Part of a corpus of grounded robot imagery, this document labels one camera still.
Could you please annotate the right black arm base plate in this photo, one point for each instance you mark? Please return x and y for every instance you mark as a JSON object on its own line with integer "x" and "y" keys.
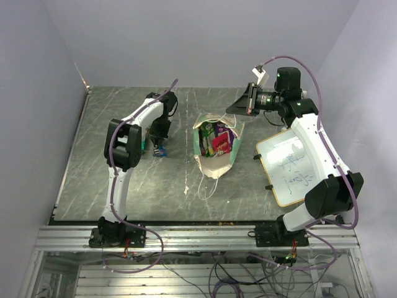
{"x": 274, "y": 234}

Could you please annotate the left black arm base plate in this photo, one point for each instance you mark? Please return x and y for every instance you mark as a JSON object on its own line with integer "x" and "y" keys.
{"x": 120, "y": 237}

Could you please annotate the white whiteboard wooden frame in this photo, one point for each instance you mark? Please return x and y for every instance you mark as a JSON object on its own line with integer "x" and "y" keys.
{"x": 287, "y": 166}

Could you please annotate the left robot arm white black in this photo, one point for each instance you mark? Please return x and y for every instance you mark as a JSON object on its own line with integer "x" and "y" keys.
{"x": 123, "y": 151}

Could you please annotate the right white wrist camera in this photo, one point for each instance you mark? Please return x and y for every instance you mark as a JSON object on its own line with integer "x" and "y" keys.
{"x": 261, "y": 74}

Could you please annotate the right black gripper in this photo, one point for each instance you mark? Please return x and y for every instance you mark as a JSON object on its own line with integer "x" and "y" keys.
{"x": 246, "y": 104}

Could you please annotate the red snack packet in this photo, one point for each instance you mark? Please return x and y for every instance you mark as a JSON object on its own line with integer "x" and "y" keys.
{"x": 220, "y": 144}

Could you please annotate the green snack packet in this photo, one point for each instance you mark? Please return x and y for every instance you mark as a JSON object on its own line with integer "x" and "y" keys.
{"x": 143, "y": 144}

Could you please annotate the blue snack packet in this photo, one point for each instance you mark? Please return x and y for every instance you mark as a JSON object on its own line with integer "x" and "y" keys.
{"x": 159, "y": 151}

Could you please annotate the green printed paper bag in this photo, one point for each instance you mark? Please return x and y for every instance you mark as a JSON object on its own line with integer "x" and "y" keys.
{"x": 213, "y": 168}

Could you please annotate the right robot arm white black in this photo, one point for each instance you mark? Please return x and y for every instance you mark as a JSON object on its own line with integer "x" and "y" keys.
{"x": 338, "y": 186}

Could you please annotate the aluminium extrusion rail frame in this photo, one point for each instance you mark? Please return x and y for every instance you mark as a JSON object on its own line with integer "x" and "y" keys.
{"x": 211, "y": 260}

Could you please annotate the green yellow snack box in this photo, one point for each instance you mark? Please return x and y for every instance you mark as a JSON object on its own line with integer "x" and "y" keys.
{"x": 208, "y": 134}

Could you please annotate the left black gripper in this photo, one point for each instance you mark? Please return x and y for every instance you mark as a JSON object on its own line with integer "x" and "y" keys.
{"x": 157, "y": 135}

